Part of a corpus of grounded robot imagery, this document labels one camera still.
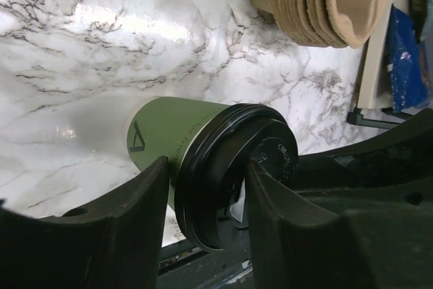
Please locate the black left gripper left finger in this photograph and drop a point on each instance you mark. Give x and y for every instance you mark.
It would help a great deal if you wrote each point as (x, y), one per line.
(113, 241)

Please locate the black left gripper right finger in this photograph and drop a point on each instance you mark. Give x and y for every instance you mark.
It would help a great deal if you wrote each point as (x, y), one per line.
(359, 238)

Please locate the green paper cup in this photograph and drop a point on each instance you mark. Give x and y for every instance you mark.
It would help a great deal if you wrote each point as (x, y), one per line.
(167, 126)

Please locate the black plastic cup lid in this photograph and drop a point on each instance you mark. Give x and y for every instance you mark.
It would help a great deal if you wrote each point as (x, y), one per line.
(210, 198)

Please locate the blue snack bag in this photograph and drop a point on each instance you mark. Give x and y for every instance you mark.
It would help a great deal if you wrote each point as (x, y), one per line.
(406, 63)

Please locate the beige shelf rack black frame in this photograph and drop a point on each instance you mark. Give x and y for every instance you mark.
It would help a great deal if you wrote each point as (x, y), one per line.
(375, 91)

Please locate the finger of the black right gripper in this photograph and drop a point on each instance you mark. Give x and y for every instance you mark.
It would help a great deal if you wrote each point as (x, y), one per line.
(400, 155)

